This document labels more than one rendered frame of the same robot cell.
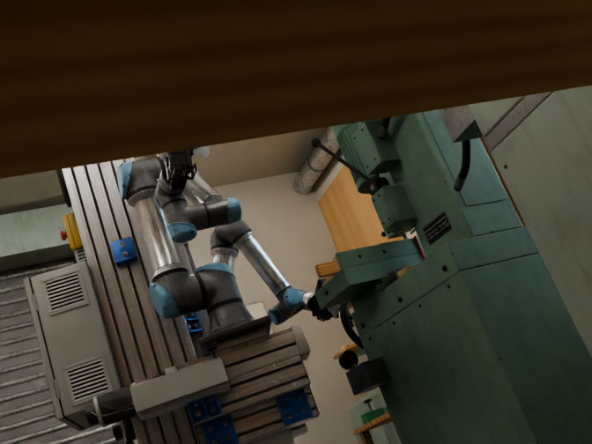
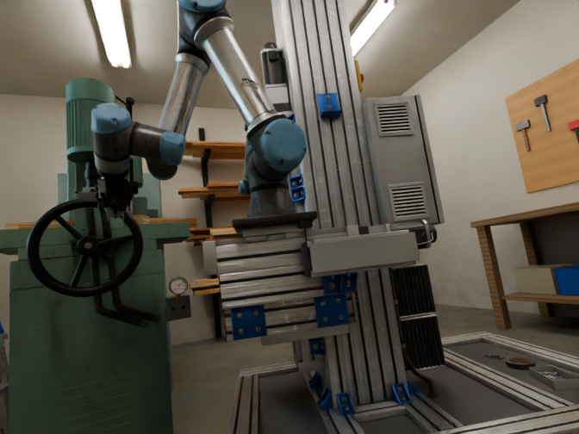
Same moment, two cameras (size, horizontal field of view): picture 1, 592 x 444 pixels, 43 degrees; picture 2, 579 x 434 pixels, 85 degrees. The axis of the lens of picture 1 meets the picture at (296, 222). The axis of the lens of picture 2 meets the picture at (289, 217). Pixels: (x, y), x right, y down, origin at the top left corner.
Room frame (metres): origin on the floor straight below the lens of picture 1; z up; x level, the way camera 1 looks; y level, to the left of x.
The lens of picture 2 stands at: (3.70, 0.51, 0.69)
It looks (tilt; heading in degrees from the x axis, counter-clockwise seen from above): 8 degrees up; 184
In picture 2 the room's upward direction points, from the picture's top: 7 degrees counter-clockwise
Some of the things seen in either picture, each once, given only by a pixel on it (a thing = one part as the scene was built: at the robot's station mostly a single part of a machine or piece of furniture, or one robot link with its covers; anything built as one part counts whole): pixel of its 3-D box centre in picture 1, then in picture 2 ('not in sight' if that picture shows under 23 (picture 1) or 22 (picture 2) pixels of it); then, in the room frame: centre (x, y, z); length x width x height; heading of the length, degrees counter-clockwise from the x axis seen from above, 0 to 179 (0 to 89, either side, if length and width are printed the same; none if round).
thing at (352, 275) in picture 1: (395, 278); (102, 236); (2.62, -0.25, 0.87); 0.61 x 0.30 x 0.06; 123
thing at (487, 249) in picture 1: (451, 282); (98, 270); (2.44, -0.40, 0.76); 0.57 x 0.45 x 0.09; 33
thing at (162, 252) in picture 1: (158, 235); not in sight; (2.24, 0.42, 1.19); 0.15 x 0.12 x 0.55; 115
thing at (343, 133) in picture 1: (365, 145); (92, 124); (2.54, -0.33, 1.35); 0.18 x 0.18 x 0.31
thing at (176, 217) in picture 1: (185, 220); not in sight; (2.01, 0.29, 1.12); 0.11 x 0.08 x 0.11; 115
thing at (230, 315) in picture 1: (229, 320); not in sight; (2.30, 0.30, 0.87); 0.15 x 0.15 x 0.10
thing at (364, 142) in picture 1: (374, 147); (133, 170); (2.28, -0.32, 1.23); 0.09 x 0.08 x 0.15; 33
